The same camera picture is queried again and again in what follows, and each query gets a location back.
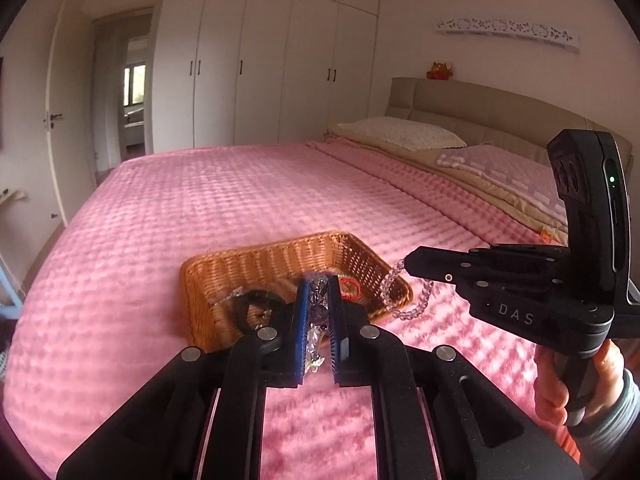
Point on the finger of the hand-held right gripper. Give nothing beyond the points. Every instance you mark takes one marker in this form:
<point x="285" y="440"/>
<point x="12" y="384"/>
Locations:
<point x="440" y="262"/>

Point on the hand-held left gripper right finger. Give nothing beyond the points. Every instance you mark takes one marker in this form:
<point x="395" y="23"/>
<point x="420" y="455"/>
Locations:
<point x="336" y="340"/>

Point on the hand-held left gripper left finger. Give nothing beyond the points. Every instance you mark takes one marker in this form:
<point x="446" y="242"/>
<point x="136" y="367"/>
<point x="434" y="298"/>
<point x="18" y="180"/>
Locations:
<point x="301" y="335"/>

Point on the black wrist watch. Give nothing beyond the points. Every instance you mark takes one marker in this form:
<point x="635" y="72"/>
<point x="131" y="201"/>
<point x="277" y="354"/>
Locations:
<point x="245" y="307"/>

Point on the brown wicker basket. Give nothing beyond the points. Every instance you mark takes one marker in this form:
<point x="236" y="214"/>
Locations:
<point x="225" y="270"/>

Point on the person's right forearm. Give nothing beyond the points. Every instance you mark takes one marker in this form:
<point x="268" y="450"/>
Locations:
<point x="620" y="420"/>

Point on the person's right hand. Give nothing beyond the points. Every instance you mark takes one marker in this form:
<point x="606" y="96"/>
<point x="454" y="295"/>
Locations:
<point x="547" y="390"/>

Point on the beige quilt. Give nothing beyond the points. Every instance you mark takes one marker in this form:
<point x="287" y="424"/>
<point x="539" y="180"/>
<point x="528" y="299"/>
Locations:
<point x="450" y="170"/>

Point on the pink pillow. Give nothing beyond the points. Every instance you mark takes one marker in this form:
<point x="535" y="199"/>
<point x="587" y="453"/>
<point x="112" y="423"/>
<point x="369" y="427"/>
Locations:
<point x="500" y="170"/>

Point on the white dotted pillow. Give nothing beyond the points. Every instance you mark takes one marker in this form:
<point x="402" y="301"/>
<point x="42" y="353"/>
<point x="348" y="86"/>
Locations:
<point x="400" y="132"/>

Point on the beige bed headboard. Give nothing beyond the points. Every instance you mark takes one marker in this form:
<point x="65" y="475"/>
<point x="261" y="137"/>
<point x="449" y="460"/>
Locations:
<point x="500" y="110"/>

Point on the pink plush blanket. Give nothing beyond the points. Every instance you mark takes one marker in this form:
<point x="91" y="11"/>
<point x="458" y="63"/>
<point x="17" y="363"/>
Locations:
<point x="200" y="200"/>

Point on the red plush toy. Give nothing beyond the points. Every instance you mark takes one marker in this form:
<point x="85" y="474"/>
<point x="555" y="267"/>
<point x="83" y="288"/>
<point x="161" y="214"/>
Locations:
<point x="440" y="71"/>

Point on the white wardrobe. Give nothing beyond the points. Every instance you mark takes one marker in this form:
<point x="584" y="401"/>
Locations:
<point x="275" y="60"/>

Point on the blue desk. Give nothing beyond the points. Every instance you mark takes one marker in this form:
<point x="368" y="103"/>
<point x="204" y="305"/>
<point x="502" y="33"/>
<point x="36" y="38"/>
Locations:
<point x="10" y="285"/>

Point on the window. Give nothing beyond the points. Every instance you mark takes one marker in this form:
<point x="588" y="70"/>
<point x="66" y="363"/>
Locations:
<point x="134" y="85"/>

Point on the white room door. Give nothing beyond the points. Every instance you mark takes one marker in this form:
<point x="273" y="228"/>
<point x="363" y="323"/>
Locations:
<point x="70" y="110"/>

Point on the white carved wall shelf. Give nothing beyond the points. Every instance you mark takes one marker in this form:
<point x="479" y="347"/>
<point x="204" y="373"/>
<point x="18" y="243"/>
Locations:
<point x="505" y="32"/>

